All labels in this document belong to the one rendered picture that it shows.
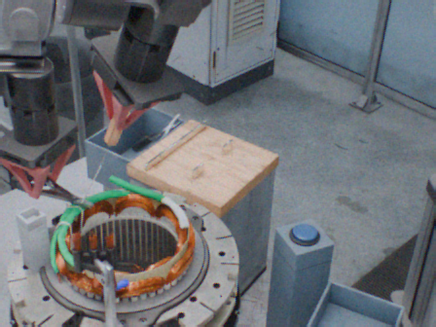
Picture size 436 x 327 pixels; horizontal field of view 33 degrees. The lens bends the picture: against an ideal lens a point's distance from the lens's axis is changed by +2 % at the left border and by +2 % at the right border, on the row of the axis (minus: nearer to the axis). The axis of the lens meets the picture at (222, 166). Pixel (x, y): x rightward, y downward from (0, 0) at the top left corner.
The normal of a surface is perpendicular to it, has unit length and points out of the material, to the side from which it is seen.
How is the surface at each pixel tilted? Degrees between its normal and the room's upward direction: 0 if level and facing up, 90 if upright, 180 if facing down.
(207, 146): 0
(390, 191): 0
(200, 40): 90
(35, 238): 90
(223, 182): 0
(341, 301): 90
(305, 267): 90
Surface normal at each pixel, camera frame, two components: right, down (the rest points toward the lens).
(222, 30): 0.71, 0.44
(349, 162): 0.04, -0.81
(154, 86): 0.33, -0.62
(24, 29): 0.15, 0.23
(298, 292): 0.42, 0.55
